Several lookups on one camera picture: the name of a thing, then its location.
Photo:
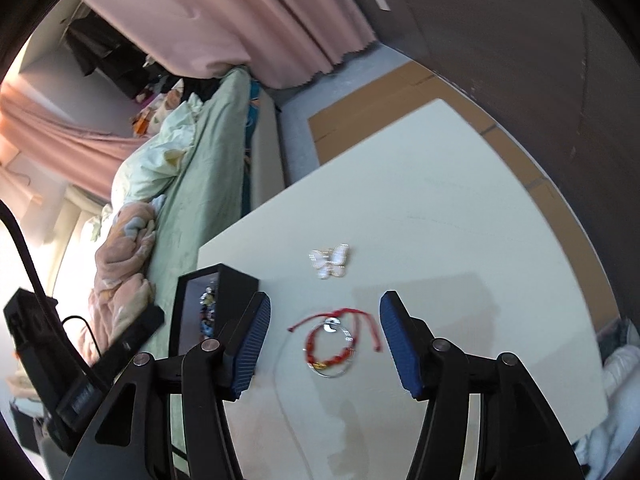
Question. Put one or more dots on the bed with green sheet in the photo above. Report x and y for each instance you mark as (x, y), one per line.
(210, 160)

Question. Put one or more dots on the clear bangle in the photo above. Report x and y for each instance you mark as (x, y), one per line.
(330, 327)

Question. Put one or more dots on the narrow pink curtain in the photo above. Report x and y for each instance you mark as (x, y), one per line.
(60, 145)

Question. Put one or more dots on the white wall socket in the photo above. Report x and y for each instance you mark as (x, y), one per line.
(382, 2)

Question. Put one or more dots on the white butterfly hair clip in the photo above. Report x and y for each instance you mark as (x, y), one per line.
(337, 255)

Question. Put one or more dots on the black clothes pile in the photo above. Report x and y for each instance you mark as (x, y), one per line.
(200, 90)

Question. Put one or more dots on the orange box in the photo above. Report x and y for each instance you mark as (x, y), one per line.
(141, 122)

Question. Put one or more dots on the light green duvet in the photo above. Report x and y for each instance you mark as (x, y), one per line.
(150, 160)

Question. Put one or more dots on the pink fleece blanket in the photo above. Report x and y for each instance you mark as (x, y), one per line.
(125, 260)

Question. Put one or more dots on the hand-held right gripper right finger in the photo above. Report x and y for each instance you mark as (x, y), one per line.
(400, 350)

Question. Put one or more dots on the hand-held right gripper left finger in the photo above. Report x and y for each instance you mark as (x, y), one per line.
(250, 345)

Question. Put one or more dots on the black gift box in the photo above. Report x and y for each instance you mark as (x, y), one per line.
(235, 285)

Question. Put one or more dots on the wide pink curtain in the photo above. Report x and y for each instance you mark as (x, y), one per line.
(250, 10)

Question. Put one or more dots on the hanging dark clothes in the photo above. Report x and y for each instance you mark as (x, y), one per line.
(110, 65)

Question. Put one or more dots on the printed pillow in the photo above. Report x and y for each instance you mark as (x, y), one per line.
(167, 102)

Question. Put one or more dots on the white cloth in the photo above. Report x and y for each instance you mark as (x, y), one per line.
(615, 375)

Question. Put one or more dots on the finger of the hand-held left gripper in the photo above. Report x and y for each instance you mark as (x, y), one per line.
(130, 337)

